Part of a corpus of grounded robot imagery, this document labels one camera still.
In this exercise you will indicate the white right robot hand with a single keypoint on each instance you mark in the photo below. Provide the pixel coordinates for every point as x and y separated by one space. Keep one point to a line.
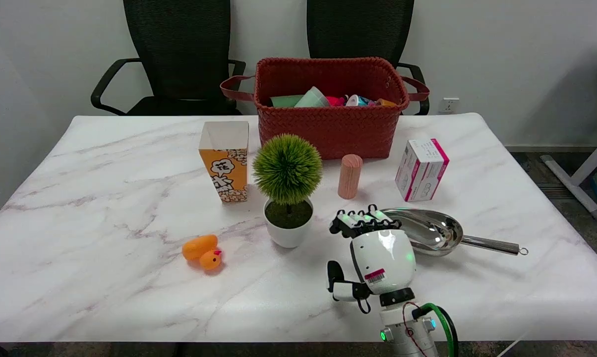
383 260

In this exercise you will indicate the white pink paper box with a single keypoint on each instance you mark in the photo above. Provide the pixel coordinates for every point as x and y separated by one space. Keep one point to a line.
421 168

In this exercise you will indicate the orange popcorn paper box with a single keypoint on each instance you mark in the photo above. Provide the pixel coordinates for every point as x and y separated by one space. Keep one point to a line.
225 163

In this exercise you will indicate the shiny metal scoop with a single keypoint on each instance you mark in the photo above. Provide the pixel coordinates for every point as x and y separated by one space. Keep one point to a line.
435 230

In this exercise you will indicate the pink wooden cylinder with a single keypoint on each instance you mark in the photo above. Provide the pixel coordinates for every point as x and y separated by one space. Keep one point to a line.
349 176

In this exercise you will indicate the green ball plant white pot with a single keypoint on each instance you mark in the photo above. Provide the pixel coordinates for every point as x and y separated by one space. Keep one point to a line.
287 171

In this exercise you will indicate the red woven basket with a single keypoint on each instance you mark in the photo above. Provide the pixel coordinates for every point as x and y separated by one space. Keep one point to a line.
330 129

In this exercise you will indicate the small orange item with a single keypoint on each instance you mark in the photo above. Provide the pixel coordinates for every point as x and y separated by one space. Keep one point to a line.
385 102

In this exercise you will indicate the white blue small item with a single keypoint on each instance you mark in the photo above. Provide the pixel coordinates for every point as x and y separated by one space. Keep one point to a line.
357 100

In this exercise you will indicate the pink toy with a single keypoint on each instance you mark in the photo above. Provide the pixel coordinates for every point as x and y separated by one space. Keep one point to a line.
335 101

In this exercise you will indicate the mint green cup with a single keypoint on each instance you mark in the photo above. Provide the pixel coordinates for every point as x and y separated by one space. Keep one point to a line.
312 97

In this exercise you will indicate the orange rubber duck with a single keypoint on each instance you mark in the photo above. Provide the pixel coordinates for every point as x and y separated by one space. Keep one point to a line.
202 250

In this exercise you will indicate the dark green cup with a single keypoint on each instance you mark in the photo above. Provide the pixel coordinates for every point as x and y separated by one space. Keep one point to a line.
284 100

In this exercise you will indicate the black mesh office chair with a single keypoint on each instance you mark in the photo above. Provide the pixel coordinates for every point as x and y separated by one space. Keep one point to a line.
179 54
360 29

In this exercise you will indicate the white wall socket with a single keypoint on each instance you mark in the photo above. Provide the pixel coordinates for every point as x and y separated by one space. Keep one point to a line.
448 105

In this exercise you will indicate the white desk frame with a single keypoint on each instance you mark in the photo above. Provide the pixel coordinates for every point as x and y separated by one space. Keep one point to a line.
583 173

